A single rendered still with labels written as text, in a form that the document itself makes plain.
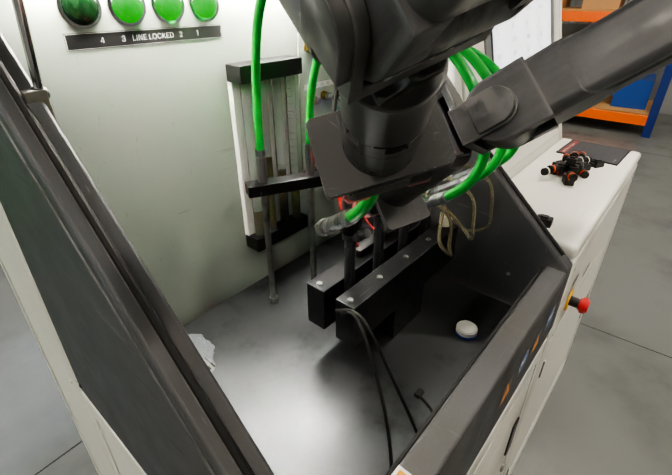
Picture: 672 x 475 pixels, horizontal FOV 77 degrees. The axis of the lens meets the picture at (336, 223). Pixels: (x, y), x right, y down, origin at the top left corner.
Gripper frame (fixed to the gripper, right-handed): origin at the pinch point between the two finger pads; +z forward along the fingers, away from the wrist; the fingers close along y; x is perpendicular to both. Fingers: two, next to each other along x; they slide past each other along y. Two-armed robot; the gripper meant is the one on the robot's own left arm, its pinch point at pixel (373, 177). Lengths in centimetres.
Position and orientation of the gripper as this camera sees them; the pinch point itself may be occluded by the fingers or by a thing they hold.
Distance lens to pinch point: 41.2
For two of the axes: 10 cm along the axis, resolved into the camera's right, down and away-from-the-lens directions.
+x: 2.8, 9.4, -2.0
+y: -9.6, 2.8, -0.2
